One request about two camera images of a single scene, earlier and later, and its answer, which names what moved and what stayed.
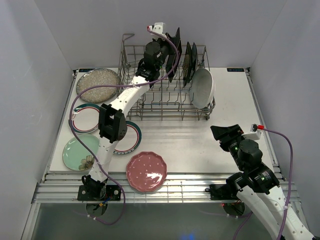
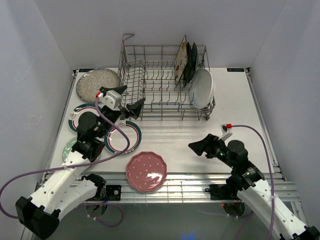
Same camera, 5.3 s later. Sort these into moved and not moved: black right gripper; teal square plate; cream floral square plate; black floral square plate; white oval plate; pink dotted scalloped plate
Moved: cream floral square plate; black right gripper
Not moved: pink dotted scalloped plate; black floral square plate; white oval plate; teal square plate
